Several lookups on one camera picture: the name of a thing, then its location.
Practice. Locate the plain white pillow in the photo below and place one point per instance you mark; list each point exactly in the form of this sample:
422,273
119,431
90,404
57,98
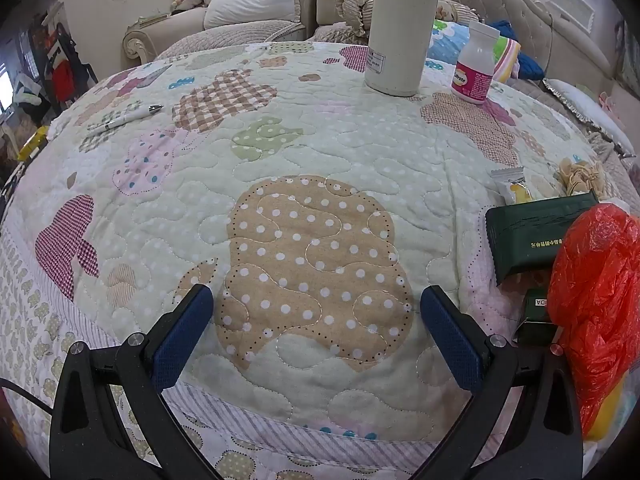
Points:
250,5

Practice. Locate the small green box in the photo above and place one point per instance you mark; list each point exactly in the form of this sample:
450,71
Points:
537,327

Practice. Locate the patchwork quilted blanket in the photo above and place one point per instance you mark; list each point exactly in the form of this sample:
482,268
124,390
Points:
300,160

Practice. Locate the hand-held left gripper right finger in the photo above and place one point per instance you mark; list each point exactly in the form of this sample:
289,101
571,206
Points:
450,340

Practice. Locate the blue knit cloth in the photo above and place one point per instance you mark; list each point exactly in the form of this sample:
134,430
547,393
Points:
530,65

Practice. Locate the beige cloth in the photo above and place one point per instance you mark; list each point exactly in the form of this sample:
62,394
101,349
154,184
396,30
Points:
580,175

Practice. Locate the colourful striped pillow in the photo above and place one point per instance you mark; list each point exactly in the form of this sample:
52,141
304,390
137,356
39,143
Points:
505,50

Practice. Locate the yellow sponge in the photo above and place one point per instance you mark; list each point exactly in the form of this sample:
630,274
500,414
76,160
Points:
607,410

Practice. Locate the white pillow with shiny trim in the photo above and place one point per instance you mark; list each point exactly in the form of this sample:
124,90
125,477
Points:
590,110

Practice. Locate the red plastic bag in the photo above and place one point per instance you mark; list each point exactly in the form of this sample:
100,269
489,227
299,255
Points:
600,285

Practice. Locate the white pill bottle pink label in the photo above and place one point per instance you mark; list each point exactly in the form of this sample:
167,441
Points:
472,70

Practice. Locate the white thermos bottle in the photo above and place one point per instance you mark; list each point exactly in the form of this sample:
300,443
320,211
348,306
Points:
400,35

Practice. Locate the white pen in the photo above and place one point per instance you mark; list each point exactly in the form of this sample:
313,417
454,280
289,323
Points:
125,119

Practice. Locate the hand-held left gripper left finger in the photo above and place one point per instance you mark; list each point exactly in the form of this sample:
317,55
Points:
182,340

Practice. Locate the hanging dark and red clothes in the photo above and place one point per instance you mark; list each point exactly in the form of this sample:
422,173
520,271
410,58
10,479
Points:
65,60

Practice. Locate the small white yellow snack packet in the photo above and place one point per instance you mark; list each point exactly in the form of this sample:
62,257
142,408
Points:
515,190

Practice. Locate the beige ruffled bolster cushion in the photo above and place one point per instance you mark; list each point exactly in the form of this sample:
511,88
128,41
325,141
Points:
355,5

